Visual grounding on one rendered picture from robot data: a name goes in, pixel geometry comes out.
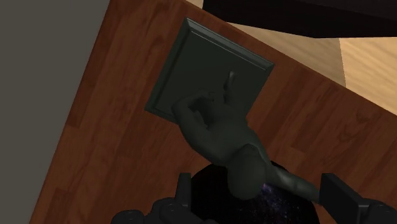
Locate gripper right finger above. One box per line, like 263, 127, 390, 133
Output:
319, 172, 397, 224

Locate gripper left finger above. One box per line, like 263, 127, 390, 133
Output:
111, 172, 218, 224

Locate black speckled round bowl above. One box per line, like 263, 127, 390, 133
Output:
190, 160, 321, 224

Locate brown wooden table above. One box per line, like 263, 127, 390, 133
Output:
29, 0, 397, 224

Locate dark green human figure statue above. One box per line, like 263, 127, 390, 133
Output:
144, 17, 321, 204

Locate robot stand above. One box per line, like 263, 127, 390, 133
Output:
202, 0, 397, 39

